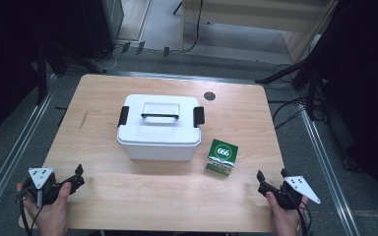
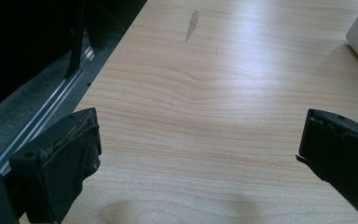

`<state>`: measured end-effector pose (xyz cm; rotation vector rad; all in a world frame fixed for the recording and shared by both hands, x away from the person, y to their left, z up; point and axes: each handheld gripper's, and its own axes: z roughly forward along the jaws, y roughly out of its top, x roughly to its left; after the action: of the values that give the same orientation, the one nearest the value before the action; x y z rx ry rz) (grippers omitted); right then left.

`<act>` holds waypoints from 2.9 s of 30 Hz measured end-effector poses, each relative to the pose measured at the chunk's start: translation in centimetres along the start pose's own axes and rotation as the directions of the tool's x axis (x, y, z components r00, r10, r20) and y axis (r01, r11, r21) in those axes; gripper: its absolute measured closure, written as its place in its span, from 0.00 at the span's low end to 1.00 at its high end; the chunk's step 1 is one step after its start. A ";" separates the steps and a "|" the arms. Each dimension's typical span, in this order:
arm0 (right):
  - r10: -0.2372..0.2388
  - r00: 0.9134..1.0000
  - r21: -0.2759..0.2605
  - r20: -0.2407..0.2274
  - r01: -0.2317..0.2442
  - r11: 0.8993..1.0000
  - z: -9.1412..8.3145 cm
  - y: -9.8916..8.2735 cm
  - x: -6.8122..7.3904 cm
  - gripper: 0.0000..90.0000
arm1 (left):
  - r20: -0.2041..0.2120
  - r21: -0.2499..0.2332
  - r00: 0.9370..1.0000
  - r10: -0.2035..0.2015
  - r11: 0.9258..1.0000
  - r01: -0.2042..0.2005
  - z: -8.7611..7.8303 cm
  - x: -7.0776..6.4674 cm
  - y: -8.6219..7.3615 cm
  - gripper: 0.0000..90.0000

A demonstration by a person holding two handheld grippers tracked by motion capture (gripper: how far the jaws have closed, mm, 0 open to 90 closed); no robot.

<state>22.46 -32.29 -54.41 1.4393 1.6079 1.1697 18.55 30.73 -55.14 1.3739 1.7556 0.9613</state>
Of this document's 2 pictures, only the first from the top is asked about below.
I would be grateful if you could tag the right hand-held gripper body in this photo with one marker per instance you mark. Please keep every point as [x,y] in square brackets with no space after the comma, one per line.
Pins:
[300,188]

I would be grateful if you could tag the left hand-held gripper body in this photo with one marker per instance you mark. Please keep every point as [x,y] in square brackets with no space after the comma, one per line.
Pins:
[41,178]

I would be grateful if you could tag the green printed carton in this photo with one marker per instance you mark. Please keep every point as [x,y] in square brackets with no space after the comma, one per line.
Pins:
[223,154]

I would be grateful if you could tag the white plastic storage box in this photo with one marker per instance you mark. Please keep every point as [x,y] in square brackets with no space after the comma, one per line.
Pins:
[159,151]

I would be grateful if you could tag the white storage box lid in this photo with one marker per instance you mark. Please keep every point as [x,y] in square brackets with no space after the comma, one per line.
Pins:
[159,132]

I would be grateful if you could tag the person's right hand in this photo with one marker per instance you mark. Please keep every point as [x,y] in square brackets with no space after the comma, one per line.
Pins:
[287,221]

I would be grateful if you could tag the person's left hand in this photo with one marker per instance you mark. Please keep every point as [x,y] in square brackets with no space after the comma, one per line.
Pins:
[50,216]

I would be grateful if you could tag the black tripod stand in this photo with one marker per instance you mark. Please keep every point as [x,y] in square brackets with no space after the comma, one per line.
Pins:
[42,78]
[311,85]

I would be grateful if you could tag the dark round table grommet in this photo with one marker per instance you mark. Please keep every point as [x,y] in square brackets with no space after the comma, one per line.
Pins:
[209,96]

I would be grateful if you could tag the black cabinet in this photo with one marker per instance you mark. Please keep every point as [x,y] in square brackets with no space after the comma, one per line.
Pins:
[103,26]

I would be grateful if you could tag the light wooden furniture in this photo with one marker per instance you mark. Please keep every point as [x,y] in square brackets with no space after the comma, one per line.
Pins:
[242,13]

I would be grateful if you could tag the metal floor rail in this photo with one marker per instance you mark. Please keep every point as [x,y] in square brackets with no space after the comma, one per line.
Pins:
[11,160]
[328,170]

